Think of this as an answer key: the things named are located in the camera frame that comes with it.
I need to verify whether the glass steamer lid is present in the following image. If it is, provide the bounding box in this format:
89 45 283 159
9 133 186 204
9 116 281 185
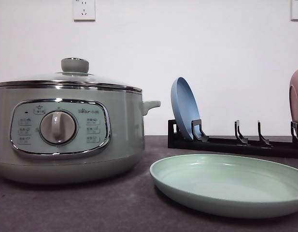
0 58 142 93

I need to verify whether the green plate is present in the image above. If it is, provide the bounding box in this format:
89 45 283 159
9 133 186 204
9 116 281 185
149 154 298 219

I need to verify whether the blue plate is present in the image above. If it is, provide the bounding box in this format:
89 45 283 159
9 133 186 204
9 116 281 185
171 77 201 139

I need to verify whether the green electric steamer pot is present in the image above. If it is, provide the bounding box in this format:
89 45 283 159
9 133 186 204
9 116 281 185
0 81 161 185

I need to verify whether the black plate rack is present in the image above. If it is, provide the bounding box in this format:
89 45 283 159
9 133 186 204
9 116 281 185
168 119 298 159

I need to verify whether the pink plate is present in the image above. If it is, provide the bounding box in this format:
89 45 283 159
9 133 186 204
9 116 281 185
289 70 298 123

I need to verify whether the grey table mat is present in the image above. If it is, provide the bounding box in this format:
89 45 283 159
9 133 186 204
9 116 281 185
0 135 298 232

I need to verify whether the white wall socket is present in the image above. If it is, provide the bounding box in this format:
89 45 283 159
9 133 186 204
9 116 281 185
73 0 96 22
291 0 298 22

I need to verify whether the white wall socket right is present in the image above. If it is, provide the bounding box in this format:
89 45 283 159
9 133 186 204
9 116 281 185
291 0 298 22

